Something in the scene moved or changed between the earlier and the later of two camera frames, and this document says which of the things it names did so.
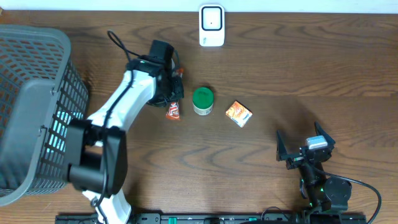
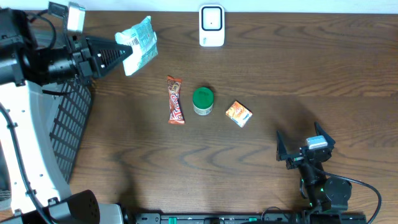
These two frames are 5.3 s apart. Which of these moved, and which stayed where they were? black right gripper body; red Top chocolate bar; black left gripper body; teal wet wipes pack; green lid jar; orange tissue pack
Moved: red Top chocolate bar; teal wet wipes pack; black left gripper body
Stayed: orange tissue pack; green lid jar; black right gripper body
